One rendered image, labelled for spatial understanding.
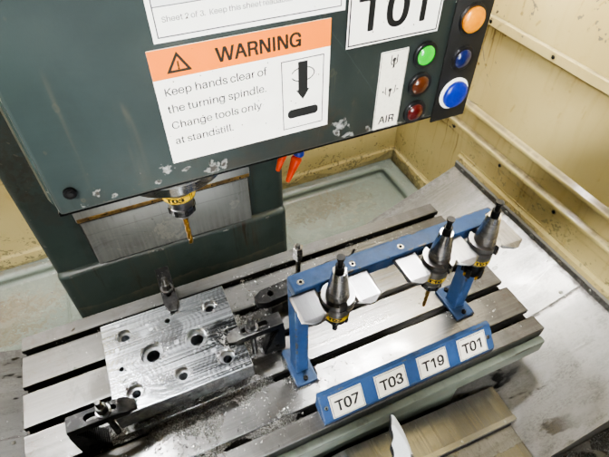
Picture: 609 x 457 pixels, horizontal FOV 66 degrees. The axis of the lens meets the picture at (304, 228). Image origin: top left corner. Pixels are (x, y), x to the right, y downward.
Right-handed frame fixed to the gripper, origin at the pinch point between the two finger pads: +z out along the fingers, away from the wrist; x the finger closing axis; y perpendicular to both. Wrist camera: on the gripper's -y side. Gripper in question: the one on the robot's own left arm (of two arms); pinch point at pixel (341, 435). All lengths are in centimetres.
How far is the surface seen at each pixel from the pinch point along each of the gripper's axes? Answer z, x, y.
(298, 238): 94, 35, 72
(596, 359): 4, 80, 50
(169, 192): 30.1, -10.7, -21.2
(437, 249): 23.7, 33.0, 4.1
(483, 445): 1, 43, 58
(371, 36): 16.8, 9.1, -43.4
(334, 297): 23.1, 11.2, 5.9
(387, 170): 112, 86, 68
